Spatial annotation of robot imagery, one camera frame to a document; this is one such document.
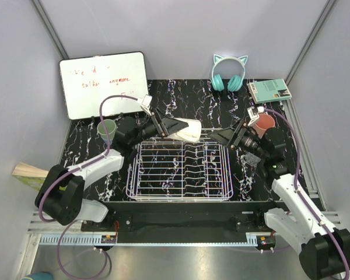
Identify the green box with wood top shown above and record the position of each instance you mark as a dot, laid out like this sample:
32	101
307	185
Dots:
31	176

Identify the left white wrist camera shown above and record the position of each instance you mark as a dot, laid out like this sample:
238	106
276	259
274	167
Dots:
145	104

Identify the white wire dish rack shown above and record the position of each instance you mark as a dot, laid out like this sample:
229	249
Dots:
171	170

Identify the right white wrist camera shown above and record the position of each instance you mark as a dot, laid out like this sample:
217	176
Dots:
254	115

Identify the blue plastic cup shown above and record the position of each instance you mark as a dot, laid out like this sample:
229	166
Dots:
108	141

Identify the blue round object at bottom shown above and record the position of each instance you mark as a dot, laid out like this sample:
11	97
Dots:
38	276

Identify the teal paperback book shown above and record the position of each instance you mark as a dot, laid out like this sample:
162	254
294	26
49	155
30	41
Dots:
269	91

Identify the teal cat-ear headphones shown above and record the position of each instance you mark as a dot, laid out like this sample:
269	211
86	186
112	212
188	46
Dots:
228	67

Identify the green plastic cup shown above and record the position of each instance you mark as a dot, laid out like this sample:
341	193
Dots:
107	127

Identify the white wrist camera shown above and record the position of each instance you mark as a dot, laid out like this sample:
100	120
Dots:
254	115
145	104

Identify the white faceted mug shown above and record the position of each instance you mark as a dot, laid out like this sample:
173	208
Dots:
190	134

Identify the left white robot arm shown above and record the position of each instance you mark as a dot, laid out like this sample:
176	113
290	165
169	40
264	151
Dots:
60	198

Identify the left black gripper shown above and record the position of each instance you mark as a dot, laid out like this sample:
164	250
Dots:
165	125

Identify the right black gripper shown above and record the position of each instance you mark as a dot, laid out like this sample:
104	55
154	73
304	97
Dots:
225	136

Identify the white dry-erase board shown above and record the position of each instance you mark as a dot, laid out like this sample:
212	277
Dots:
86	82

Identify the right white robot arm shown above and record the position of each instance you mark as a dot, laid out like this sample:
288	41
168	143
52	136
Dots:
323	250

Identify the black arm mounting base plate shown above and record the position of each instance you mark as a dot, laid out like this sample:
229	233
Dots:
184	222

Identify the pink plastic cup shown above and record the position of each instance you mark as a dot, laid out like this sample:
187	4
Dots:
265	122

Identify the clear glass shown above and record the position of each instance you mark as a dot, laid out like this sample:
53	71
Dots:
251	159

